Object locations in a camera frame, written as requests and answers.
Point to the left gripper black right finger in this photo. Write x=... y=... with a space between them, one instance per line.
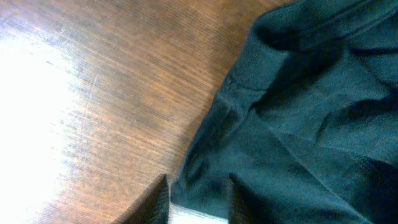
x=242 y=205

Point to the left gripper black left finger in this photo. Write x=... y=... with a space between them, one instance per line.
x=152 y=207

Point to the black t-shirt white logo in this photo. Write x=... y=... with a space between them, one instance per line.
x=305 y=123

